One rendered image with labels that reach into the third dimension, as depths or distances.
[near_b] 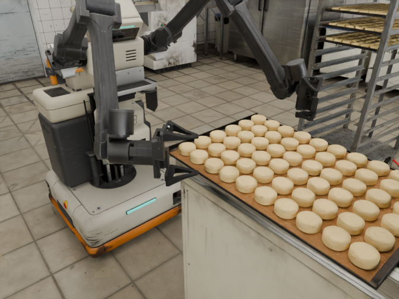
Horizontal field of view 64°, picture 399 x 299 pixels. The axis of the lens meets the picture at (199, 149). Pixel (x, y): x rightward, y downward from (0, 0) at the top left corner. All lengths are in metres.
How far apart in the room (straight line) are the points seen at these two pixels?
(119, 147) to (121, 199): 1.07
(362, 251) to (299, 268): 0.17
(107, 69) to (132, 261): 1.21
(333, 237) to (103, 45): 0.69
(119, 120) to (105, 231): 1.08
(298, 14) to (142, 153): 4.09
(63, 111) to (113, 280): 0.88
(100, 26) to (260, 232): 0.65
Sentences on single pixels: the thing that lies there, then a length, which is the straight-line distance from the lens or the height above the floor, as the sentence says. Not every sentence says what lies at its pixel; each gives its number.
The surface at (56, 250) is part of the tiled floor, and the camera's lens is 2.03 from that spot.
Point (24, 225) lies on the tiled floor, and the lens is 2.27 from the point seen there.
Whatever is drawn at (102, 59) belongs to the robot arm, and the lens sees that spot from 0.87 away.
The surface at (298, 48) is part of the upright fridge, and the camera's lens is 4.69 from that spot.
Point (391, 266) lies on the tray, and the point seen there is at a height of 0.90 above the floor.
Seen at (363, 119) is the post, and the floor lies 0.55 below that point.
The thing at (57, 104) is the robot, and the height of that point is 0.79.
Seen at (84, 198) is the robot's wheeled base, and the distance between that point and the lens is 1.86.
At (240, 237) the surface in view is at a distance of 0.86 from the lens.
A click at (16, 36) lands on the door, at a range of 5.12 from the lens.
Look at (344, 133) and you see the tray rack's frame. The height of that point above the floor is 0.15.
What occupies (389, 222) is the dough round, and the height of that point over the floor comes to 0.92.
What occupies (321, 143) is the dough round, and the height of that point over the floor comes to 0.92.
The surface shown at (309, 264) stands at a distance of 0.75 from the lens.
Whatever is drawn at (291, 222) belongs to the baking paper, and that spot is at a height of 0.90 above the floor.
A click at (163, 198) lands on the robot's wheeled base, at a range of 1.85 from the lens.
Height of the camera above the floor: 1.36
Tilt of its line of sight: 29 degrees down
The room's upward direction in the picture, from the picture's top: straight up
